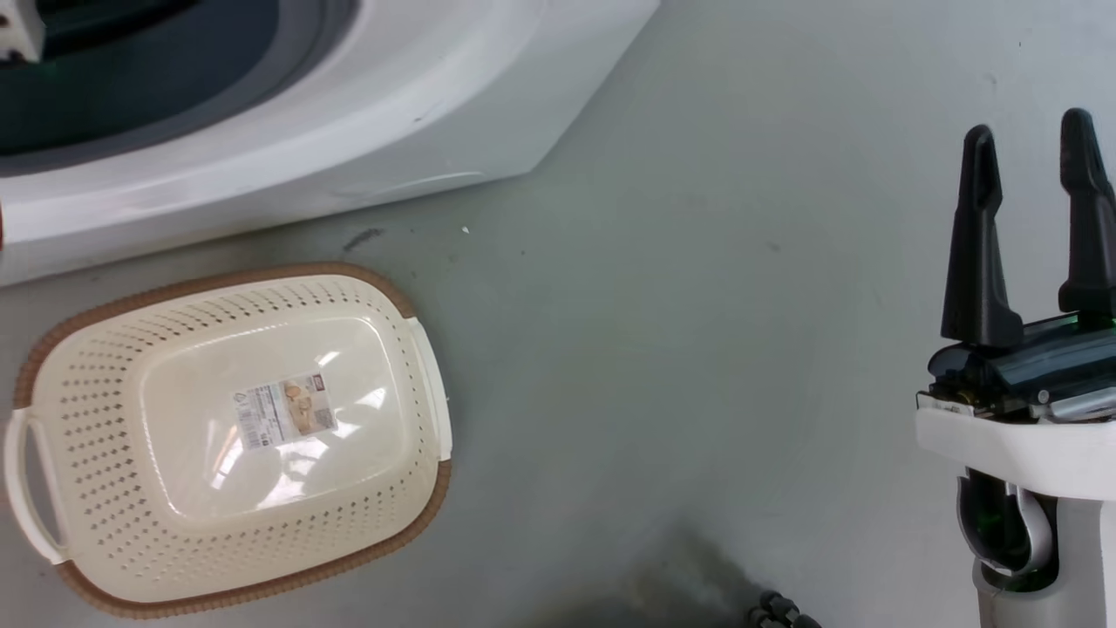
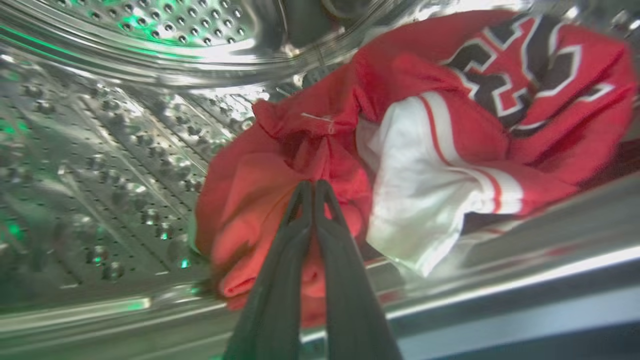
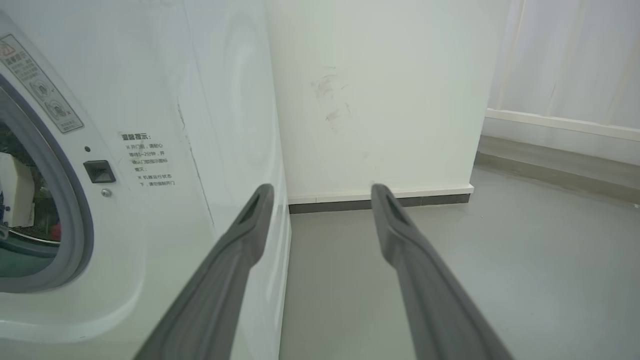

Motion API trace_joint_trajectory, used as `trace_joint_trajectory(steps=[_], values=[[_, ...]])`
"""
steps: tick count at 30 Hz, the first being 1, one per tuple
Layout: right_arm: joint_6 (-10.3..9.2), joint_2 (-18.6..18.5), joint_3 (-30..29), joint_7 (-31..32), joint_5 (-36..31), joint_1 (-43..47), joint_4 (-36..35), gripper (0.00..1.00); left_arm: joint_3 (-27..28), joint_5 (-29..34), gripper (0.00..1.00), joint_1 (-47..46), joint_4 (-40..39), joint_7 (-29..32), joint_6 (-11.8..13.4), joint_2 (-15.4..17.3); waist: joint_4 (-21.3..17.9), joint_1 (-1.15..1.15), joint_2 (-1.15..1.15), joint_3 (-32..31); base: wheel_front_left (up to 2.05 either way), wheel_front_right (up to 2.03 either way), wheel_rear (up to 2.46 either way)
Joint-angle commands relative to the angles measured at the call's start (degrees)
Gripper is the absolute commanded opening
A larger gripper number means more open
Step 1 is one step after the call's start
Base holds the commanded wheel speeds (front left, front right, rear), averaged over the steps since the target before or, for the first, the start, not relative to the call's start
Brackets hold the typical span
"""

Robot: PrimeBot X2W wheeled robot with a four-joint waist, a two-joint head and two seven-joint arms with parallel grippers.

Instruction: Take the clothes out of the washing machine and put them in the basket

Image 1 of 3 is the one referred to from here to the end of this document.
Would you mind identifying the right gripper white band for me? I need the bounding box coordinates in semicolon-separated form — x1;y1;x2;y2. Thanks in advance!
915;107;1116;502

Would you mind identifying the grey rubber door seal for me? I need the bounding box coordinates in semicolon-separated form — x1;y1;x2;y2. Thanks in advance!
0;0;364;179

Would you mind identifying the white washing machine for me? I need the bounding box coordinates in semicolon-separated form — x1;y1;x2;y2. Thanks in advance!
0;0;661;287

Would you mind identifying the cream perforated laundry basket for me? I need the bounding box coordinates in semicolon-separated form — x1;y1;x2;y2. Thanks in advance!
3;262;454;621

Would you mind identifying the dark washing machine drum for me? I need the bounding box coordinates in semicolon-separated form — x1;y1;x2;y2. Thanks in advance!
0;0;282;159

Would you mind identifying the paper label sticker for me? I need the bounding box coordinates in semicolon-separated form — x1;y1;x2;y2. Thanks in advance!
231;373;339;453

